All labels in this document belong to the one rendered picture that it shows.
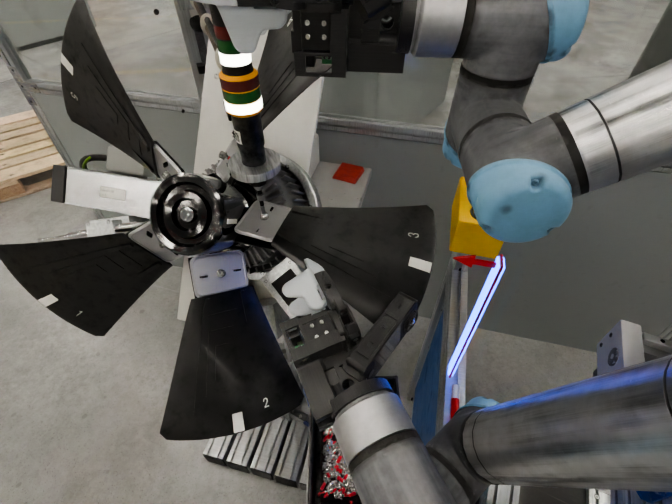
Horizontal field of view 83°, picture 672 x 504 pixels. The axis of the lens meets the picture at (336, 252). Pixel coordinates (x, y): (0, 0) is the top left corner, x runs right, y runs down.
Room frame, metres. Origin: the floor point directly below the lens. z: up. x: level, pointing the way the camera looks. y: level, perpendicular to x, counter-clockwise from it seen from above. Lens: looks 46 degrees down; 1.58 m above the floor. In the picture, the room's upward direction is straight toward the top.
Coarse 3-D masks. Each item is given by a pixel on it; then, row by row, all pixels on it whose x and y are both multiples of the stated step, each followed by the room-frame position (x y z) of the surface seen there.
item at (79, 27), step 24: (72, 24) 0.64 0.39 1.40; (72, 48) 0.63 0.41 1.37; (96, 48) 0.60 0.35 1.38; (96, 72) 0.59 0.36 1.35; (96, 96) 0.59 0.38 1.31; (120, 96) 0.56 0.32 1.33; (72, 120) 0.65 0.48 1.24; (96, 120) 0.61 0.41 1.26; (120, 120) 0.56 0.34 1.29; (120, 144) 0.59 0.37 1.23; (144, 144) 0.52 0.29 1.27
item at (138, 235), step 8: (144, 224) 0.44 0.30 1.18; (136, 232) 0.43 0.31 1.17; (144, 232) 0.44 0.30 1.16; (152, 232) 0.44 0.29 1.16; (136, 240) 0.43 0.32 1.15; (144, 240) 0.44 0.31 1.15; (152, 240) 0.44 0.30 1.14; (152, 248) 0.44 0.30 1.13; (160, 248) 0.44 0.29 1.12; (160, 256) 0.44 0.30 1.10; (168, 256) 0.44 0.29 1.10; (176, 256) 0.45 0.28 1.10
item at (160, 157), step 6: (156, 144) 0.52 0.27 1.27; (156, 150) 0.52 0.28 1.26; (162, 150) 0.51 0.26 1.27; (156, 156) 0.52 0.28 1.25; (162, 156) 0.51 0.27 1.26; (156, 162) 0.53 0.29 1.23; (162, 162) 0.52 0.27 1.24; (168, 162) 0.50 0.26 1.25; (162, 168) 0.52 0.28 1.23; (168, 168) 0.51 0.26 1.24; (174, 168) 0.49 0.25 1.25; (174, 174) 0.50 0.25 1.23
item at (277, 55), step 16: (288, 16) 0.67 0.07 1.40; (272, 32) 0.68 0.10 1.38; (288, 32) 0.64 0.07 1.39; (272, 48) 0.64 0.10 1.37; (288, 48) 0.60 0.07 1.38; (272, 64) 0.61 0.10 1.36; (288, 64) 0.57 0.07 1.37; (320, 64) 0.53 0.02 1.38; (272, 80) 0.56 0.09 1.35; (288, 80) 0.54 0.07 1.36; (304, 80) 0.52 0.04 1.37; (272, 96) 0.53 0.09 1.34; (288, 96) 0.51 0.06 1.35; (272, 112) 0.50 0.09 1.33
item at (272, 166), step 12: (240, 156) 0.45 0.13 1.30; (276, 156) 0.45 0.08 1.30; (228, 168) 0.43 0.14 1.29; (240, 168) 0.42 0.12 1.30; (252, 168) 0.42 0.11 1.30; (264, 168) 0.42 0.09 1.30; (276, 168) 0.42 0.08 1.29; (240, 180) 0.41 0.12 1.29; (252, 180) 0.40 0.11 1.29; (264, 180) 0.41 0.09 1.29
